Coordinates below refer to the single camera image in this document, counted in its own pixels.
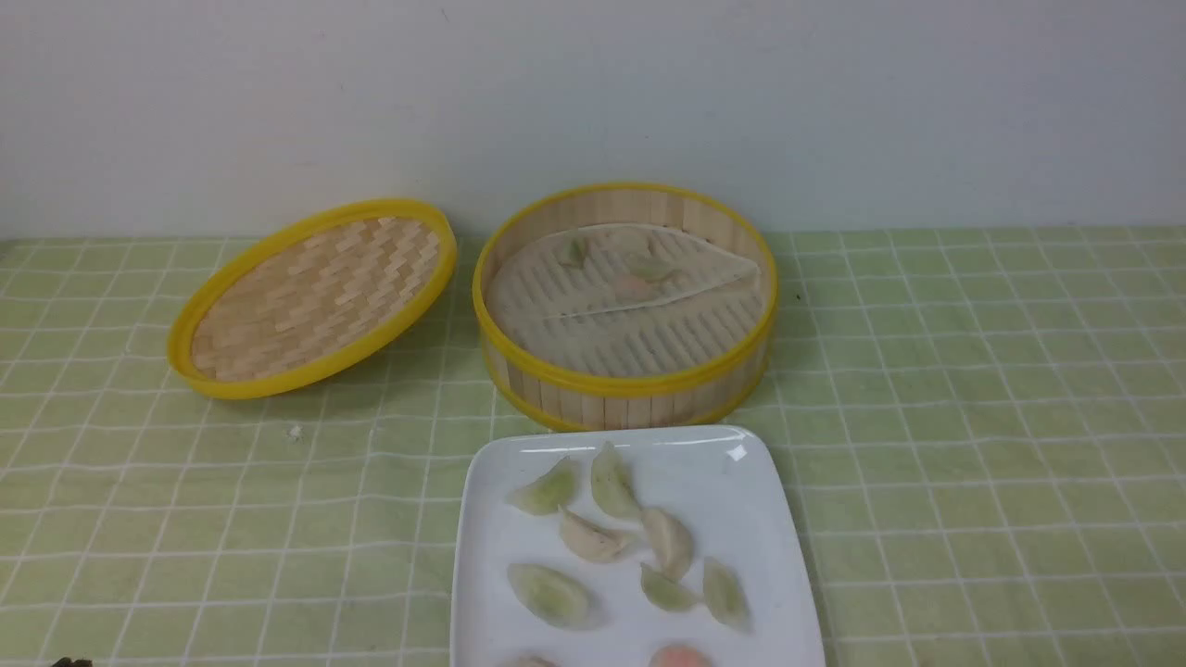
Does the pink dumpling in steamer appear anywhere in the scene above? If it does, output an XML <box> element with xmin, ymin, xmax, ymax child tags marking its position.
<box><xmin>614</xmin><ymin>274</ymin><xmax>658</xmax><ymax>303</ymax></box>

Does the green dumpling upper left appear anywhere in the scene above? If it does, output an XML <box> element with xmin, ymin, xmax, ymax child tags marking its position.
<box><xmin>506</xmin><ymin>457</ymin><xmax>580</xmax><ymax>516</ymax></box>

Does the green dumpling lower middle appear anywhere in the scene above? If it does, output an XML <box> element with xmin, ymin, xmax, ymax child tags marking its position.
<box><xmin>639</xmin><ymin>563</ymin><xmax>700</xmax><ymax>614</ymax></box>

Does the white square plate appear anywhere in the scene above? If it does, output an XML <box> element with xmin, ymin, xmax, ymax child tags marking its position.
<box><xmin>449</xmin><ymin>425</ymin><xmax>825</xmax><ymax>666</ymax></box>

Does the green checkered tablecloth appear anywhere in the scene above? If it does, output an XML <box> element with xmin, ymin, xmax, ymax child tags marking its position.
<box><xmin>1</xmin><ymin>228</ymin><xmax>1185</xmax><ymax>666</ymax></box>

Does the pink dumpling on plate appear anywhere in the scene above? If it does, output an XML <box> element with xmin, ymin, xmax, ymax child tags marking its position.
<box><xmin>649</xmin><ymin>643</ymin><xmax>712</xmax><ymax>667</ymax></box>

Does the white dumpling centre right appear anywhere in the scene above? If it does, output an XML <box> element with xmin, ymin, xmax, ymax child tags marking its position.
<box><xmin>640</xmin><ymin>507</ymin><xmax>695</xmax><ymax>580</ymax></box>

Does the green dumpling in steamer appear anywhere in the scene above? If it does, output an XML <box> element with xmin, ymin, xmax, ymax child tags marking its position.
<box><xmin>625</xmin><ymin>255</ymin><xmax>677</xmax><ymax>282</ymax></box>

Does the yellow-rimmed bamboo steamer lid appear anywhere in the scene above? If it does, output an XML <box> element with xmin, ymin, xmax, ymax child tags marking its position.
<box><xmin>167</xmin><ymin>198</ymin><xmax>459</xmax><ymax>400</ymax></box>

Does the white dumpling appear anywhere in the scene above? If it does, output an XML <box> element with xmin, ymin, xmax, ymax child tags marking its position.
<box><xmin>640</xmin><ymin>507</ymin><xmax>695</xmax><ymax>580</ymax></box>
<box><xmin>559</xmin><ymin>506</ymin><xmax>638</xmax><ymax>564</ymax></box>

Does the white steamer liner paper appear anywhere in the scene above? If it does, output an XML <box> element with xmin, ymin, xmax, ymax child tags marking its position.
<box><xmin>486</xmin><ymin>222</ymin><xmax>769</xmax><ymax>379</ymax></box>

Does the green dumpling lower right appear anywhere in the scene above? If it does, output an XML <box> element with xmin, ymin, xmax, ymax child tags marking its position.
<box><xmin>700</xmin><ymin>557</ymin><xmax>752</xmax><ymax>633</ymax></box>

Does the green dumpling upper middle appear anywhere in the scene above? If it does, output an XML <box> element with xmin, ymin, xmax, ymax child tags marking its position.
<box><xmin>589</xmin><ymin>442</ymin><xmax>640</xmax><ymax>521</ymax></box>

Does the pale dumpling in steamer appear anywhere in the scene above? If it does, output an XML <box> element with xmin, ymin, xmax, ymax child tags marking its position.
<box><xmin>557</xmin><ymin>237</ymin><xmax>588</xmax><ymax>269</ymax></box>

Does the green dumpling lower left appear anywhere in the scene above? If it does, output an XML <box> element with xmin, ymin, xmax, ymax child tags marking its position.
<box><xmin>506</xmin><ymin>564</ymin><xmax>593</xmax><ymax>630</ymax></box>

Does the white dumpling centre left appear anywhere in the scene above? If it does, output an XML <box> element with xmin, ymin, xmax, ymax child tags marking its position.
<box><xmin>559</xmin><ymin>506</ymin><xmax>638</xmax><ymax>564</ymax></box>

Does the yellow-rimmed bamboo steamer basket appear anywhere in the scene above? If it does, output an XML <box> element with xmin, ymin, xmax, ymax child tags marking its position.
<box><xmin>472</xmin><ymin>182</ymin><xmax>778</xmax><ymax>431</ymax></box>

